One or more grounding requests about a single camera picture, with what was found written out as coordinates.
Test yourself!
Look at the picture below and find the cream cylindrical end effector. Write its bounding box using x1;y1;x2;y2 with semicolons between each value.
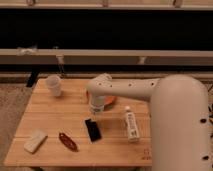
89;95;105;116

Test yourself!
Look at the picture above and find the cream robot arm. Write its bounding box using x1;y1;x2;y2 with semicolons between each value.
87;74;212;171

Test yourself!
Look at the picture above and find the black cable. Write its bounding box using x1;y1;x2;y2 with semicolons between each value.
208;103;213;121

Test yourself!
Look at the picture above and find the clear plastic cup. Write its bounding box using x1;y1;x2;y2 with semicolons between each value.
45;75;62;97

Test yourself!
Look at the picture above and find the orange bowl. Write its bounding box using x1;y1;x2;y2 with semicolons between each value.
86;91;116;106

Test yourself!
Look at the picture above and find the dark red chili pepper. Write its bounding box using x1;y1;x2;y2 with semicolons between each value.
59;133;78;152

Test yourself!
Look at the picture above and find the grey horizontal rail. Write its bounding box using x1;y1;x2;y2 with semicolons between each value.
0;48;213;66

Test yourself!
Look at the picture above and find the white plastic bottle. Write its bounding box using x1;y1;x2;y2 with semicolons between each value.
125;106;140;142

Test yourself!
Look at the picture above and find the black eraser block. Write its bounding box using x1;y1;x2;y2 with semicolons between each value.
85;119;101;142

